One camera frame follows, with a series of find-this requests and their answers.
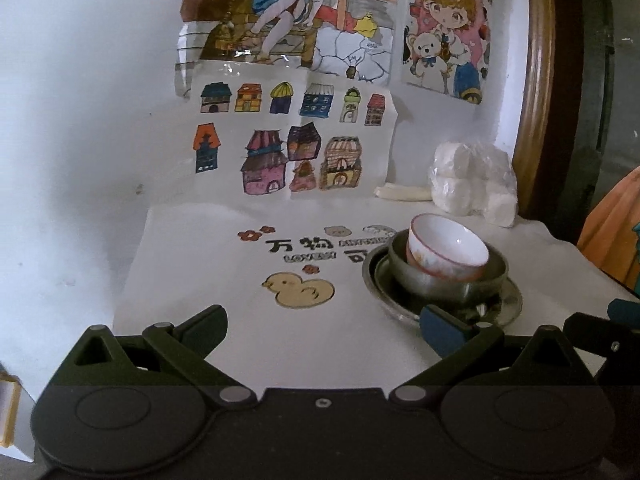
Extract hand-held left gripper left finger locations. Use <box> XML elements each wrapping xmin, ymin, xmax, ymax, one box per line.
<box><xmin>49</xmin><ymin>305</ymin><xmax>258</xmax><ymax>411</ymax></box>

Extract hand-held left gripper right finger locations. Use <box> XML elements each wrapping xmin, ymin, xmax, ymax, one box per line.
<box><xmin>390</xmin><ymin>305</ymin><xmax>599</xmax><ymax>409</ymax></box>

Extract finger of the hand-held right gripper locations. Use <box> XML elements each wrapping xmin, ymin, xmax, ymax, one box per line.
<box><xmin>606</xmin><ymin>298</ymin><xmax>640</xmax><ymax>333</ymax></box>
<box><xmin>562</xmin><ymin>311</ymin><xmax>640</xmax><ymax>361</ymax></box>

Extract deep steel bowl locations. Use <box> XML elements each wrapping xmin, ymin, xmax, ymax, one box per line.
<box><xmin>389</xmin><ymin>230</ymin><xmax>510</xmax><ymax>307</ymax></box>

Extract medium steel plate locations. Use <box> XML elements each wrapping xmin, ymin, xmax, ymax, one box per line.
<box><xmin>372</xmin><ymin>255</ymin><xmax>506</xmax><ymax>322</ymax></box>

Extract large steel plate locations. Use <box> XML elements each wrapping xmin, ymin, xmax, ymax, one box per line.
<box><xmin>362</xmin><ymin>242</ymin><xmax>524</xmax><ymax>329</ymax></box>

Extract patterned ceramic bowl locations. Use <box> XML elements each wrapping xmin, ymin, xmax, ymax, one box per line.
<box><xmin>406</xmin><ymin>213</ymin><xmax>489</xmax><ymax>277</ymax></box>

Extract white duck print cloth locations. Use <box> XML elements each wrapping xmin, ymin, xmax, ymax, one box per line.
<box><xmin>20</xmin><ymin>200</ymin><xmax>640</xmax><ymax>401</ymax></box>

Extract orange cloth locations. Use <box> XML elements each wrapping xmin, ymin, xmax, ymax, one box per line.
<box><xmin>577</xmin><ymin>167</ymin><xmax>640</xmax><ymax>301</ymax></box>

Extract clear plastic bag white blocks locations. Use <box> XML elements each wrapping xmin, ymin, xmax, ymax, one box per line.
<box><xmin>429</xmin><ymin>141</ymin><xmax>518</xmax><ymax>228</ymax></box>

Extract coloured houses drawing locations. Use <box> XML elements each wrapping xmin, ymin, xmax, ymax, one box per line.
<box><xmin>187</xmin><ymin>72</ymin><xmax>398</xmax><ymax>202</ymax></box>

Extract yellow-edged white box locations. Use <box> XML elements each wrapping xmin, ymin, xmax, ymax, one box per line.
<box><xmin>0</xmin><ymin>374</ymin><xmax>24</xmax><ymax>449</ymax></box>

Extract dark door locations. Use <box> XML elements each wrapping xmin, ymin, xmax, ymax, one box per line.
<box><xmin>550</xmin><ymin>0</ymin><xmax>640</xmax><ymax>241</ymax></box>

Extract cartoon figure teddy bear poster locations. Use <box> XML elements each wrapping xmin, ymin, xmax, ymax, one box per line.
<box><xmin>402</xmin><ymin>0</ymin><xmax>493</xmax><ymax>106</ymax></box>

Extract child with fan drawing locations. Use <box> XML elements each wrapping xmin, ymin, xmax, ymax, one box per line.
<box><xmin>175</xmin><ymin>0</ymin><xmax>401</xmax><ymax>98</ymax></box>

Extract brown wooden door frame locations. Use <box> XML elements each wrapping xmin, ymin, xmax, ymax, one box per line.
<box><xmin>512</xmin><ymin>0</ymin><xmax>557</xmax><ymax>222</ymax></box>

